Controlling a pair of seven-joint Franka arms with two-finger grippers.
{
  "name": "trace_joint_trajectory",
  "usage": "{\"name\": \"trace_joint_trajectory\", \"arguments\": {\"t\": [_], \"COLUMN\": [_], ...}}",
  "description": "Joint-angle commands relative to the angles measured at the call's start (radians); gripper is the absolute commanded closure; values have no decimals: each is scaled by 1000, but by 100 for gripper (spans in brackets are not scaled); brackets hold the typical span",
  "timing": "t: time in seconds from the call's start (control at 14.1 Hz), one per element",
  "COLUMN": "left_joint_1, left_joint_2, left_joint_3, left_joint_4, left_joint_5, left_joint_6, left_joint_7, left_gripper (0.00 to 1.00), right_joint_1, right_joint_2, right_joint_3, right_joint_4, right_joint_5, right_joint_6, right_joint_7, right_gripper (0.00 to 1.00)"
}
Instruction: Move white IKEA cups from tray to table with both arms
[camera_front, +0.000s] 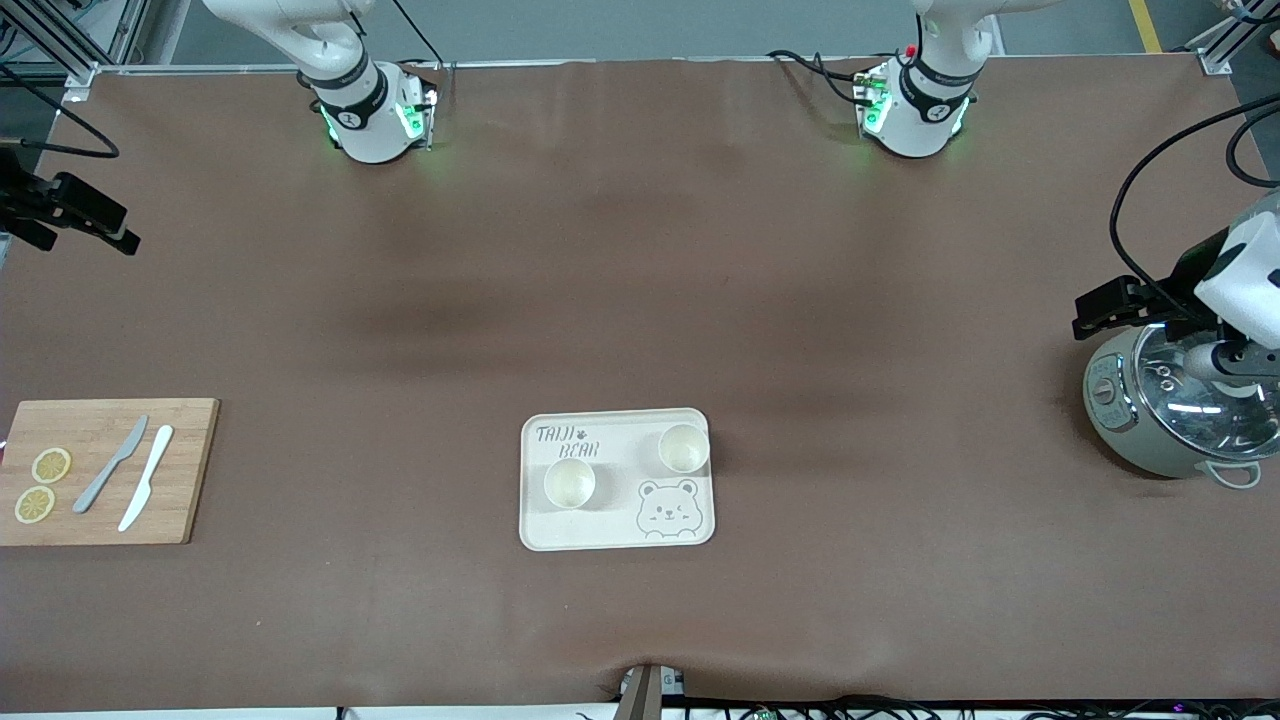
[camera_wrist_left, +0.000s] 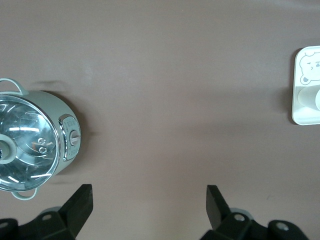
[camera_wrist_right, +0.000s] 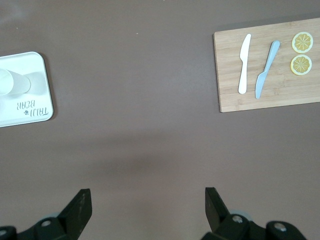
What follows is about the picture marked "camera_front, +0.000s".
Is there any grey plastic knife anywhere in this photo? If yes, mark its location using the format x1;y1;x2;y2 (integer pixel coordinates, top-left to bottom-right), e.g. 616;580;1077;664
72;414;150;515

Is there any grey cooking pot glass lid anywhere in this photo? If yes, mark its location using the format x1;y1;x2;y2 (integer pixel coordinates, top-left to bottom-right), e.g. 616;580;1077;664
1083;325;1280;491

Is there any white plastic knife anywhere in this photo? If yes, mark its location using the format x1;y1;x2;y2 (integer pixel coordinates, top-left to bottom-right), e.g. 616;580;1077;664
117;424;175;533

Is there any black base cable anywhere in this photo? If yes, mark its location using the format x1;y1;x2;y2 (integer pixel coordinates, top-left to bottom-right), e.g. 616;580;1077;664
390;0;446;71
766;48;873;106

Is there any black right base cable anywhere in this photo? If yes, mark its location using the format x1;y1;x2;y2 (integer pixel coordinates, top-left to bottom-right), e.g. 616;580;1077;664
390;0;446;71

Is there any cream bear print tray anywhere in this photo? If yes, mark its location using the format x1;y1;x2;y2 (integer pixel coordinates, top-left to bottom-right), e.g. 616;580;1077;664
519;407;717;552

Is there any white IKEA cup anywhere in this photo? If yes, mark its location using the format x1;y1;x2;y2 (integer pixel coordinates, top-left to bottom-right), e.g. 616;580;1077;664
543;458;597;510
658;423;711;474

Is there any black left base cable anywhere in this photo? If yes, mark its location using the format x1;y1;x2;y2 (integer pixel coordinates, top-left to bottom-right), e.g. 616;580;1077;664
766;48;873;106

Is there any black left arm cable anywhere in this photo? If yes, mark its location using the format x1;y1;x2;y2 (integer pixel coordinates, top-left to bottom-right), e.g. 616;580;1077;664
1110;93;1280;321

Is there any brown table mat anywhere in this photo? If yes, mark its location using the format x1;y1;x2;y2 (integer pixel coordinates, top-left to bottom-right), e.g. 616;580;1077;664
0;52;1280;713

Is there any bamboo cutting board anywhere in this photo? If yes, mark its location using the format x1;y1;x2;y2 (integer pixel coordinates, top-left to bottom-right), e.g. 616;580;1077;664
0;398;221;547

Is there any aluminium frame post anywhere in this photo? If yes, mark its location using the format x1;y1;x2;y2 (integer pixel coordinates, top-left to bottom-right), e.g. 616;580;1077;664
1190;0;1280;76
0;0;151;106

